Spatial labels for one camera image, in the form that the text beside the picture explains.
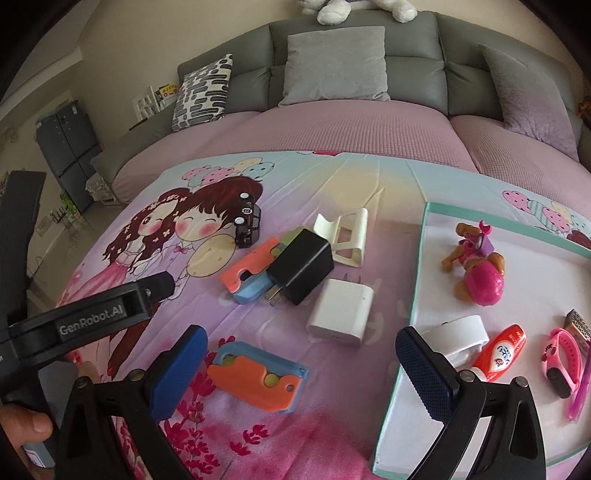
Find white side rack with books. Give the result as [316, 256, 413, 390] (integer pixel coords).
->
[132, 83, 178, 122]

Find person's left hand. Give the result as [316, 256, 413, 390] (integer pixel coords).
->
[0, 405, 55, 480]

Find black white patterned cushion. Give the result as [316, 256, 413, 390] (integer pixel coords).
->
[171, 53, 233, 133]

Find gold greek pattern lighter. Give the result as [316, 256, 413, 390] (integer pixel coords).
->
[563, 309, 591, 358]

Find white round band gadget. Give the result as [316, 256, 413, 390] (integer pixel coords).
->
[414, 315, 490, 368]

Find purple translucent lighter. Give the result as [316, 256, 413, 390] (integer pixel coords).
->
[567, 355, 591, 421]

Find grey white husky plush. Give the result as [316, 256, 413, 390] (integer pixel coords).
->
[297, 0, 418, 26]

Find orange and blue toy cutter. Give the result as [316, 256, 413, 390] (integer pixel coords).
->
[207, 341, 310, 413]

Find coral and blue toy cutter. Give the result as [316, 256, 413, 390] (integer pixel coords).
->
[219, 226, 304, 305]

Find white power adapter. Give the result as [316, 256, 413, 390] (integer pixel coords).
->
[307, 279, 375, 346]

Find pink smart watch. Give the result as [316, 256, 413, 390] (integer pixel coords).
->
[542, 328, 583, 399]

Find cartoon print table cloth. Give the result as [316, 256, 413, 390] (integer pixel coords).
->
[61, 151, 590, 479]

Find dark grey refrigerator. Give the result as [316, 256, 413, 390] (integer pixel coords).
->
[35, 100, 101, 213]

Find red white glue tube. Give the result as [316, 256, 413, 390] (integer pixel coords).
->
[470, 324, 527, 382]

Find grey sofa with pink cover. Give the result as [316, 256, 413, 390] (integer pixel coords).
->
[93, 10, 590, 212]

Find purple grey cushion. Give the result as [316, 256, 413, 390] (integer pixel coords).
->
[480, 44, 579, 161]

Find light grey cushion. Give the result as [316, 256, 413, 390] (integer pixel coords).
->
[280, 26, 390, 106]

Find pink toy dog figure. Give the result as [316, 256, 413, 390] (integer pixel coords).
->
[441, 221, 505, 307]

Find black power adapter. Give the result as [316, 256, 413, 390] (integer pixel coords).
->
[264, 228, 335, 306]

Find teal rimmed white tray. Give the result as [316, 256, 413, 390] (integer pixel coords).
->
[372, 202, 590, 479]

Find cream plastic phone stand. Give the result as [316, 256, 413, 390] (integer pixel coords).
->
[312, 208, 369, 268]

